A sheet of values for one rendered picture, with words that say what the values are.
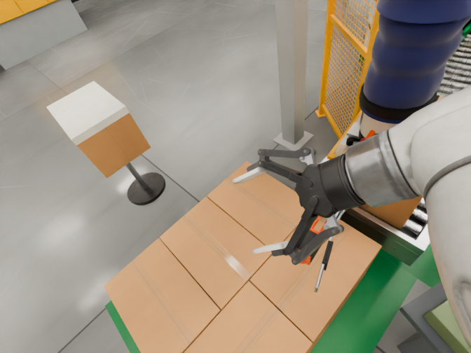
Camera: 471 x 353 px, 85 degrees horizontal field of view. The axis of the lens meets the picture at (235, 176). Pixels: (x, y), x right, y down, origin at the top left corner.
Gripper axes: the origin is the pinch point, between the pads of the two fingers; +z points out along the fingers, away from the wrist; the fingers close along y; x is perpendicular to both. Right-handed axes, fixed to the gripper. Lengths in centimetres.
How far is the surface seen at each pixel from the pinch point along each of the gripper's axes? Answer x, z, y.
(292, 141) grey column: -193, 85, 69
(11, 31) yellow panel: -47, 529, 515
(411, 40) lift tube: -43, -32, 32
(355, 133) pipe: -76, -3, 23
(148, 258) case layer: -38, 119, -3
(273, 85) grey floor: -246, 112, 165
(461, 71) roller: -239, -50, 70
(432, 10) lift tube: -39, -37, 34
